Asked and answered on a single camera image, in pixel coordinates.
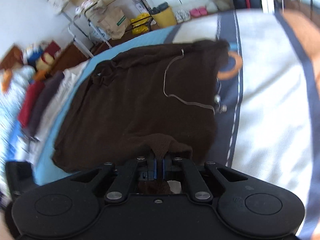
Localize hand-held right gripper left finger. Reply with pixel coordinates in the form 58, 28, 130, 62
71, 156, 157, 204

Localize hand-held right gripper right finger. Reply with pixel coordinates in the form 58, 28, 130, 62
162, 156, 248, 203

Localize brown drawstring sweater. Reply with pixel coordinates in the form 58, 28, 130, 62
51, 39, 231, 195

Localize red folded cloth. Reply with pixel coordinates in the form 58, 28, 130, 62
18, 81, 46, 128

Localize light blue patterned quilt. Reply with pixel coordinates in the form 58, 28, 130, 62
0, 64, 35, 170

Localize purple folded cloth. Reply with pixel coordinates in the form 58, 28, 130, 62
28, 71, 65, 136

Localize white folded cloth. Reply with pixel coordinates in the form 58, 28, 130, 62
34, 62, 88, 141

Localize colourful stuffed toy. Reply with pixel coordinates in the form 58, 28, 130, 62
23, 42, 61, 81

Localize wooden bedside cabinet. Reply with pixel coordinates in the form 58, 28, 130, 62
53, 40, 101, 73

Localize yellow plastic bag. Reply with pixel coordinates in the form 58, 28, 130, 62
130, 12, 152, 35

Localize brown paper bag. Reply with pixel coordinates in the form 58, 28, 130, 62
96, 6, 127, 40

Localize yellow bin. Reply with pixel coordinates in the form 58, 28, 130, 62
151, 4, 178, 28

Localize white metal rack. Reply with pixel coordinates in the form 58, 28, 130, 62
39, 0, 153, 58

